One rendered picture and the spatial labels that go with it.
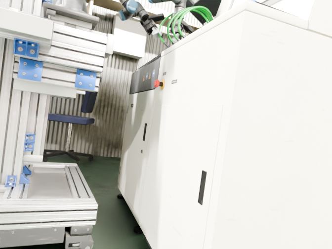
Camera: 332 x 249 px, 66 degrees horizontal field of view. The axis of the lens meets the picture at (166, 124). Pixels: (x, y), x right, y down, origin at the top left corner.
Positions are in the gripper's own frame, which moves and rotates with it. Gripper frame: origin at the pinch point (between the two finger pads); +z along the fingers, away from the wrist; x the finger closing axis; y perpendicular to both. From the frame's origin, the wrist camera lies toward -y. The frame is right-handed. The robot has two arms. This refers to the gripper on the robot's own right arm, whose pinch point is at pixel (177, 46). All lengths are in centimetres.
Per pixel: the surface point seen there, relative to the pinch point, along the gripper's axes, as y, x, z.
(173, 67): 22, 56, 26
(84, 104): 49, -150, 46
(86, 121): 45, -133, 63
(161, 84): 23, 46, 33
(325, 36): -8, 105, 18
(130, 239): 26, 37, 113
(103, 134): 18, -203, 82
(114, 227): 31, 22, 113
